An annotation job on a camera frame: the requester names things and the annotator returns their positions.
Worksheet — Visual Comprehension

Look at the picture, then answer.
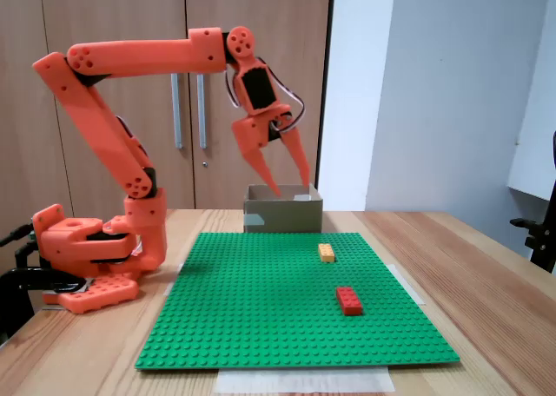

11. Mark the yellow lego block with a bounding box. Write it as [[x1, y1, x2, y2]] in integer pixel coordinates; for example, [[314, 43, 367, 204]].
[[317, 242, 338, 264]]

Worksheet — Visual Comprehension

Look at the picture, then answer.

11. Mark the open cardboard box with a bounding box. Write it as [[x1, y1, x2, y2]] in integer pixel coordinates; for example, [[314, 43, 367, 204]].
[[242, 183, 324, 234]]

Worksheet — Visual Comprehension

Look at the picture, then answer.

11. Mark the red lego block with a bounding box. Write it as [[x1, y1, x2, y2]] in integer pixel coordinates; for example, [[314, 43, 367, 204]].
[[335, 286, 365, 317]]

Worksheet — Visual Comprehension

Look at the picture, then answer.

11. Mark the green lego baseplate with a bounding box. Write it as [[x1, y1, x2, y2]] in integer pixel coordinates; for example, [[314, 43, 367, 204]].
[[134, 231, 461, 372]]

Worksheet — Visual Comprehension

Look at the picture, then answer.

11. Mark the translucent tape strip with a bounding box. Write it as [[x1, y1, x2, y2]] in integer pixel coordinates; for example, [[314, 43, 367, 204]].
[[215, 366, 396, 395], [388, 263, 427, 307], [163, 263, 186, 297]]

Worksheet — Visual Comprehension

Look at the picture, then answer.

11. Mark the wooden cabinet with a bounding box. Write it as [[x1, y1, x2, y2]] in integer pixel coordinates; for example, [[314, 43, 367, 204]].
[[0, 0, 335, 213]]

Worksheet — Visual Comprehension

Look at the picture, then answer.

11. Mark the black chair armrest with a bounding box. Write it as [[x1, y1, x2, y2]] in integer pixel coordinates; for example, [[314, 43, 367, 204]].
[[510, 130, 556, 275]]

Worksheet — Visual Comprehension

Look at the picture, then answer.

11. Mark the striped servo cable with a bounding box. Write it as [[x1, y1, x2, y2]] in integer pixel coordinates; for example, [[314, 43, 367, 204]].
[[224, 56, 308, 135]]

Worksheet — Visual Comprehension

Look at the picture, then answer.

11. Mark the metal cabinet handle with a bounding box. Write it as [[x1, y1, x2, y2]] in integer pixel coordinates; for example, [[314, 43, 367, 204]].
[[195, 72, 209, 150], [169, 72, 183, 150]]

